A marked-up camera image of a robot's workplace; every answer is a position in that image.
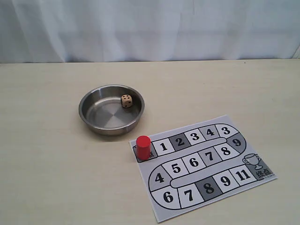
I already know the beige wooden die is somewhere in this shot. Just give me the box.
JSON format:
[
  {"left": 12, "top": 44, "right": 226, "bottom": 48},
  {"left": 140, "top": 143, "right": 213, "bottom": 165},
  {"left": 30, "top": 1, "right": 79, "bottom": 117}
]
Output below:
[{"left": 121, "top": 94, "right": 133, "bottom": 108}]

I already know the paper game board sheet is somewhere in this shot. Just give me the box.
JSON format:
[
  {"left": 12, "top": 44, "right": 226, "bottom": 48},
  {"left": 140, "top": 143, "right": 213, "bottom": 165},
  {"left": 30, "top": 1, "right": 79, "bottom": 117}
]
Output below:
[{"left": 137, "top": 115, "right": 277, "bottom": 222}]

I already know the white backdrop curtain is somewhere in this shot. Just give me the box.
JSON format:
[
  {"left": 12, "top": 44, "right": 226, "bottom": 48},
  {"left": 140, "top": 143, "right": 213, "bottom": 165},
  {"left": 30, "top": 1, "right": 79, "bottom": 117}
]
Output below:
[{"left": 0, "top": 0, "right": 300, "bottom": 63}]

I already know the red cylinder game piece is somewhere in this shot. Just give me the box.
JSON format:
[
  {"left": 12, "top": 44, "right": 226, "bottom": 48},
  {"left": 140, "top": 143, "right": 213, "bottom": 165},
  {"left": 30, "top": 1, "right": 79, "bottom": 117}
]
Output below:
[{"left": 136, "top": 135, "right": 151, "bottom": 160}]

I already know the round stainless steel bowl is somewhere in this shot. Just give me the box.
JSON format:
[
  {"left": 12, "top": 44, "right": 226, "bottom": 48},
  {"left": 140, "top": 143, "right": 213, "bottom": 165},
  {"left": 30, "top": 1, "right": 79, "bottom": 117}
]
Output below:
[{"left": 78, "top": 84, "right": 145, "bottom": 136}]

